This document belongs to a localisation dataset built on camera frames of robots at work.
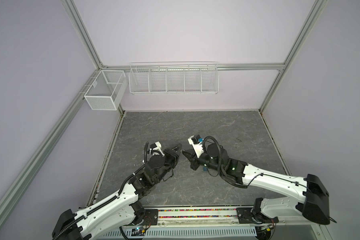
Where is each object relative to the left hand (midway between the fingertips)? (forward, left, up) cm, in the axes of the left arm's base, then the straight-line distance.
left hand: (184, 147), depth 70 cm
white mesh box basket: (+50, +50, -2) cm, 71 cm away
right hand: (-3, +1, -1) cm, 3 cm away
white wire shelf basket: (+51, +4, +4) cm, 51 cm away
